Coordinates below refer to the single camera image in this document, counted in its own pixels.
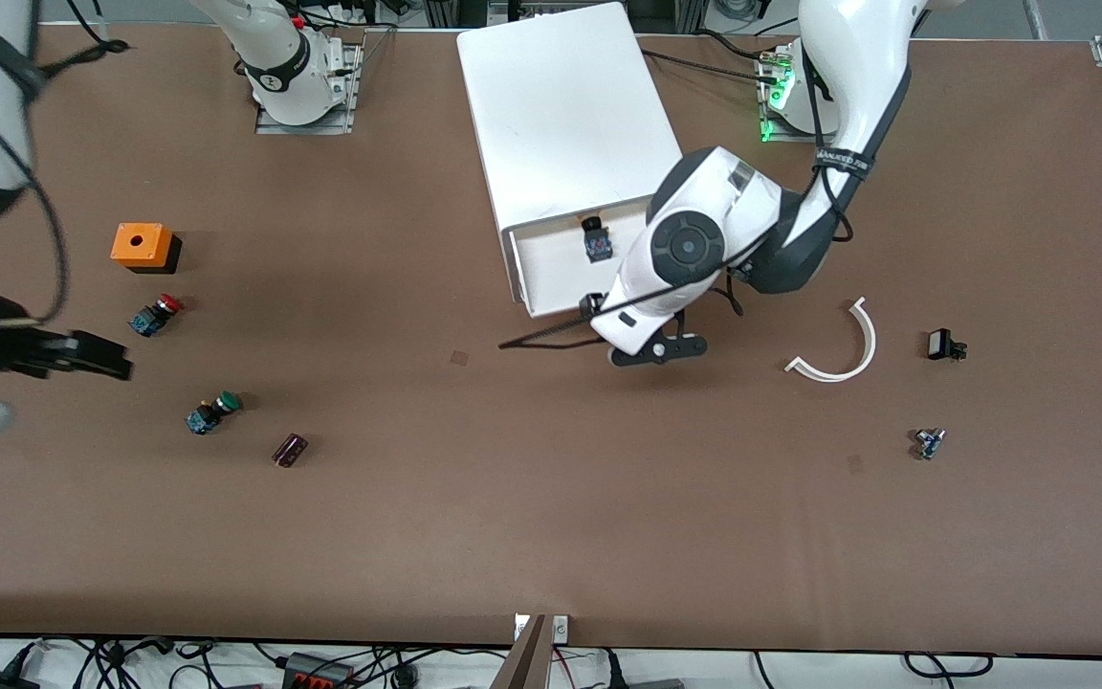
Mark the brown camera stand post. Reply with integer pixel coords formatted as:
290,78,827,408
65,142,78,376
491,614,548,689

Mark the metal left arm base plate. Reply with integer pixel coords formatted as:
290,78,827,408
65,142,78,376
760,48,844,145

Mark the white curved plastic strip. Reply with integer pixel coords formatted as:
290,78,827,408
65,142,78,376
784,297,878,384

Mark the red push button switch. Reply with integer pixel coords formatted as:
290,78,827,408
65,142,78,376
128,294,185,339

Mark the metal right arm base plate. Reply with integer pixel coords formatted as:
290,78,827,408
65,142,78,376
254,40,362,136

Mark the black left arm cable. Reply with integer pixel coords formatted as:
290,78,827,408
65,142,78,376
498,43,860,351

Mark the orange button enclosure box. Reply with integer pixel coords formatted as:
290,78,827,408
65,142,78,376
110,222,183,276

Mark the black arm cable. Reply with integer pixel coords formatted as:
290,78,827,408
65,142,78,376
0,0,131,326
498,43,860,351

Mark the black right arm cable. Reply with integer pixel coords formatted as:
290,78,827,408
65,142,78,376
0,0,131,326

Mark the black looped floor cable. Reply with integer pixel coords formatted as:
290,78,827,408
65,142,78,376
903,652,995,680

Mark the green push button switch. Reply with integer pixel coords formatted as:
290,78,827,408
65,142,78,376
186,390,243,436

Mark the black power strip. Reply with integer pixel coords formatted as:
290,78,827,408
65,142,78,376
281,652,357,689

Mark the black cable behind cabinet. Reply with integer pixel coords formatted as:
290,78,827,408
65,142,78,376
642,27,791,89

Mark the yellow push button switch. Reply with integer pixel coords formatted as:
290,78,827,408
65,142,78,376
579,215,615,263

